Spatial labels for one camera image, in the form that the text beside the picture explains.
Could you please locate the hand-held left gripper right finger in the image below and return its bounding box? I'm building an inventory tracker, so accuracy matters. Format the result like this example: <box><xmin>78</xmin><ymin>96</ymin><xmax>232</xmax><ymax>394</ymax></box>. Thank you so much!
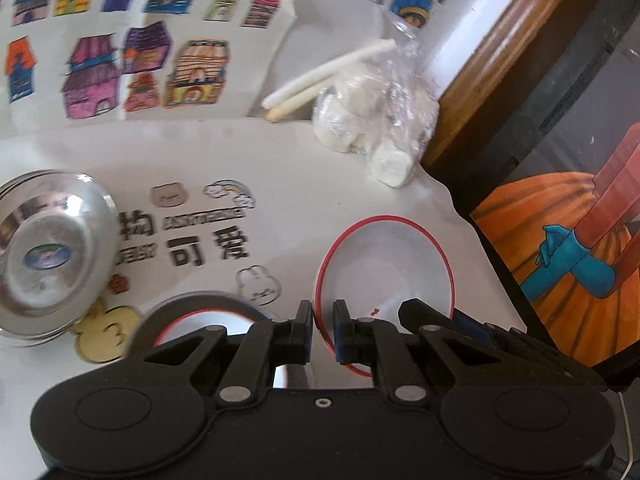
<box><xmin>332</xmin><ymin>299</ymin><xmax>506</xmax><ymax>407</ymax></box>

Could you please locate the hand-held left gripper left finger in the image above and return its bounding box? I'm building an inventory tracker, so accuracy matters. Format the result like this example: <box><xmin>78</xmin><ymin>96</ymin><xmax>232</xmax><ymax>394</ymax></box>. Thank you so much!
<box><xmin>127</xmin><ymin>300</ymin><xmax>317</xmax><ymax>407</ymax></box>

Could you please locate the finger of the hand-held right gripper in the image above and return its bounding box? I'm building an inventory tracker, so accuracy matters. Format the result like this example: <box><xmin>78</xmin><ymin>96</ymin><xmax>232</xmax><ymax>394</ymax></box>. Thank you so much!
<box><xmin>398</xmin><ymin>298</ymin><xmax>486</xmax><ymax>343</ymax></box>

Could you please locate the white bowl with red rim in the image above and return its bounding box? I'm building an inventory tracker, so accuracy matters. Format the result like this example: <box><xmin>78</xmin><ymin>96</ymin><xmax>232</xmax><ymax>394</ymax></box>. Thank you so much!
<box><xmin>314</xmin><ymin>215</ymin><xmax>456</xmax><ymax>378</ymax></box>
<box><xmin>152</xmin><ymin>305</ymin><xmax>273</xmax><ymax>348</ymax></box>

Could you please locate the steel bowl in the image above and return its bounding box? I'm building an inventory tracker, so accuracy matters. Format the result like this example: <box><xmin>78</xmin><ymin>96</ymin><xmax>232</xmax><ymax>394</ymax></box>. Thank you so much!
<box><xmin>127</xmin><ymin>291</ymin><xmax>283</xmax><ymax>391</ymax></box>

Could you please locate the steel plate with blue label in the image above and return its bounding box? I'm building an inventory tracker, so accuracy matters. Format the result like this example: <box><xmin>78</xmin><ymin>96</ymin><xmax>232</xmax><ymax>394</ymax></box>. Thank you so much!
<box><xmin>0</xmin><ymin>172</ymin><xmax>118</xmax><ymax>333</ymax></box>

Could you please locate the orange pumpkin poster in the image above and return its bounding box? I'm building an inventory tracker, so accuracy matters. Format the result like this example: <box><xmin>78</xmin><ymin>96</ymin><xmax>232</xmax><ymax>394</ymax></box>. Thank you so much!
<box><xmin>470</xmin><ymin>137</ymin><xmax>640</xmax><ymax>371</ymax></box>

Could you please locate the white printed tablecloth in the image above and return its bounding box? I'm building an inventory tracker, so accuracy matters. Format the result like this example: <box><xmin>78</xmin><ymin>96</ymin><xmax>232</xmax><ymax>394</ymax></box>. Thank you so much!
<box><xmin>0</xmin><ymin>105</ymin><xmax>528</xmax><ymax>401</ymax></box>

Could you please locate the plastic bag of white buns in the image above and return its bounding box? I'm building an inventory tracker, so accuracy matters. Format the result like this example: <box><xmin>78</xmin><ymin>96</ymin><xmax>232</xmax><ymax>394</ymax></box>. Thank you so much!
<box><xmin>312</xmin><ymin>12</ymin><xmax>441</xmax><ymax>190</ymax></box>

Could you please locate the white candle stick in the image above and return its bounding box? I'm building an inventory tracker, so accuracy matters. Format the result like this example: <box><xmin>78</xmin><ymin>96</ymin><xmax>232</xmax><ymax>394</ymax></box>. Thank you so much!
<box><xmin>261</xmin><ymin>40</ymin><xmax>396</xmax><ymax>109</ymax></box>

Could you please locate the dark panel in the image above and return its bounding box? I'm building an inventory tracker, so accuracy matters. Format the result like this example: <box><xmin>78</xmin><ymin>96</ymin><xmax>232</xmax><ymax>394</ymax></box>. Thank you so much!
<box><xmin>435</xmin><ymin>0</ymin><xmax>640</xmax><ymax>221</ymax></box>

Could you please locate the coloured houses drawing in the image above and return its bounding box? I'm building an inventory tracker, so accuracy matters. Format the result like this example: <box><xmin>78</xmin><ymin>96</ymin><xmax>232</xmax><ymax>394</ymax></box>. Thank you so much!
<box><xmin>0</xmin><ymin>0</ymin><xmax>297</xmax><ymax>122</ymax></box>

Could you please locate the wooden frame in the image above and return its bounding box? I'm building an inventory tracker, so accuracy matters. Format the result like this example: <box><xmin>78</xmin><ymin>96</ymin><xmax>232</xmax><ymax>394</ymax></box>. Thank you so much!
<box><xmin>420</xmin><ymin>0</ymin><xmax>596</xmax><ymax>181</ymax></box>

